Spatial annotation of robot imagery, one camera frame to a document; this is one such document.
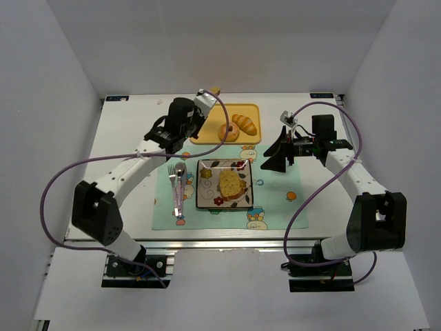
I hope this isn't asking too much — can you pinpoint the small round bread slice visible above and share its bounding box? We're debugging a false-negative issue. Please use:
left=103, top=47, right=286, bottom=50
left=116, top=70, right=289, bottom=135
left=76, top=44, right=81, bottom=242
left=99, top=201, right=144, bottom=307
left=210, top=87, right=221, bottom=95

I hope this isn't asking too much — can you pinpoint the herb bread slice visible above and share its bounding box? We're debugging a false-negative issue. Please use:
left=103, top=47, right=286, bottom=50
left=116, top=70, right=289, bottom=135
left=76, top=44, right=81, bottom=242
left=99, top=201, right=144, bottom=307
left=218, top=170, right=247, bottom=201

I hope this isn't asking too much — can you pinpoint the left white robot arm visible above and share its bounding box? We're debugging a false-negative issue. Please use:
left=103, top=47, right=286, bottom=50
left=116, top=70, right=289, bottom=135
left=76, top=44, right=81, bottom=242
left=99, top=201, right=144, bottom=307
left=72, top=93, right=216, bottom=263

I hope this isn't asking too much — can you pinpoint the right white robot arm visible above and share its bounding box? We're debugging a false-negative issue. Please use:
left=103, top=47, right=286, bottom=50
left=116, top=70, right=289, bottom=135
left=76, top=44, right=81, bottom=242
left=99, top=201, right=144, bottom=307
left=261, top=112, right=407, bottom=261

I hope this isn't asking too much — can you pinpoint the yellow plastic tray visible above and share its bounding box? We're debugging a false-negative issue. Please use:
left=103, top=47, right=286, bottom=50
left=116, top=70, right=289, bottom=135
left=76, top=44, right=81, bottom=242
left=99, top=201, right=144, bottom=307
left=190, top=103, right=262, bottom=145

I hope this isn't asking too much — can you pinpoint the right blue label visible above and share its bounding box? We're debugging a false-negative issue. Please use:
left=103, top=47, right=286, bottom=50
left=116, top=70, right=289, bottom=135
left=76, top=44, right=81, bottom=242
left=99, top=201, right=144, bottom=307
left=309, top=92, right=334, bottom=99

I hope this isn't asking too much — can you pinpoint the blue label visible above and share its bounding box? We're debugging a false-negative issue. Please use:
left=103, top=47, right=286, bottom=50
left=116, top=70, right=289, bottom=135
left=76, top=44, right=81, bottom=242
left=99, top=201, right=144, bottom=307
left=309, top=92, right=334, bottom=99
left=105, top=95, right=130, bottom=102

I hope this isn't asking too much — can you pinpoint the golden croissant roll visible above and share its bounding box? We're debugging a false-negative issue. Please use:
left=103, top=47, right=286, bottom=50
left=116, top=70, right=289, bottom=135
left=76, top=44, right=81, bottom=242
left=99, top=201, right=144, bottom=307
left=232, top=114, right=258, bottom=136

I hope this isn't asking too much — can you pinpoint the glazed bagel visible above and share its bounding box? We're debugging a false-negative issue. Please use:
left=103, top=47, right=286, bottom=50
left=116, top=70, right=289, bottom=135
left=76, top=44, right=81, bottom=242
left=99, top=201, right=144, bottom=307
left=218, top=123, right=240, bottom=142

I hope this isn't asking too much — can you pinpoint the left blue label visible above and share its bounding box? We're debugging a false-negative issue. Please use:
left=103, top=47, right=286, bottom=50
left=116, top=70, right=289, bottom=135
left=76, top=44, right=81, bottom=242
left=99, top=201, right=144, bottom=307
left=105, top=95, right=130, bottom=102

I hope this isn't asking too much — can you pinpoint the floral square plate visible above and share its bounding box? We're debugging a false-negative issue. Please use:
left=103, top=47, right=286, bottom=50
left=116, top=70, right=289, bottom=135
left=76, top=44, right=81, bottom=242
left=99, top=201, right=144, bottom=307
left=196, top=159, right=254, bottom=210

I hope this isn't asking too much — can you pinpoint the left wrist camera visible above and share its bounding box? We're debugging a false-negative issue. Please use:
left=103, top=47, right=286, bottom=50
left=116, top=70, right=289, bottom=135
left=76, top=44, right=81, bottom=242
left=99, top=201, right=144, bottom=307
left=194, top=89, right=217, bottom=119

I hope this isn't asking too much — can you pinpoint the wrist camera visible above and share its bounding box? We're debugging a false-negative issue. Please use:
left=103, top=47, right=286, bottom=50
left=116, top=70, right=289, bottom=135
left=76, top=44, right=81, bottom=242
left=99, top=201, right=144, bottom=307
left=194, top=89, right=217, bottom=119
left=280, top=111, right=298, bottom=139

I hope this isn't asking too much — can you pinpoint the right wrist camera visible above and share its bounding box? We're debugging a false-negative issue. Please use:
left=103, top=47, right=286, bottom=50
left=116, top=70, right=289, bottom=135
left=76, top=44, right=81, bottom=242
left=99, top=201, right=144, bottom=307
left=280, top=111, right=298, bottom=139

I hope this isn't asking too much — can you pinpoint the pink handled spoon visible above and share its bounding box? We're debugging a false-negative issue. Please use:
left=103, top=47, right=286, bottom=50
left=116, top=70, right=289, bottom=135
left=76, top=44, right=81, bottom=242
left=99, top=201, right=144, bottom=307
left=174, top=162, right=187, bottom=218

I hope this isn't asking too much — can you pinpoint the pink handled fork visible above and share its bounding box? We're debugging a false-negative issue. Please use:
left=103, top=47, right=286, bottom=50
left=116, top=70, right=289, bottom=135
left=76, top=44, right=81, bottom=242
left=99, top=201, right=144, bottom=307
left=167, top=164, right=178, bottom=217

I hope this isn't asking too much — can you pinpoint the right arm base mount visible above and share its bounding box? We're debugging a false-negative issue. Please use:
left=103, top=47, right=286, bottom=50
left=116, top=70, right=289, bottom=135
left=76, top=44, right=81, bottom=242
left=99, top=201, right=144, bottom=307
left=280, top=243, right=355, bottom=293

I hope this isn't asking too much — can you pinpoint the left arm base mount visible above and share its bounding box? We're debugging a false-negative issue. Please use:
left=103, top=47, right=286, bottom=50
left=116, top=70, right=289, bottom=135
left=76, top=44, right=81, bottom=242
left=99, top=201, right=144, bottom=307
left=101, top=247, right=174, bottom=289

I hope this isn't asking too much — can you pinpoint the aluminium front rail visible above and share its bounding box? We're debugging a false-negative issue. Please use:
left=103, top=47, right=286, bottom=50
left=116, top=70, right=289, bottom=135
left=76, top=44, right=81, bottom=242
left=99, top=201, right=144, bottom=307
left=64, top=239, right=318, bottom=250

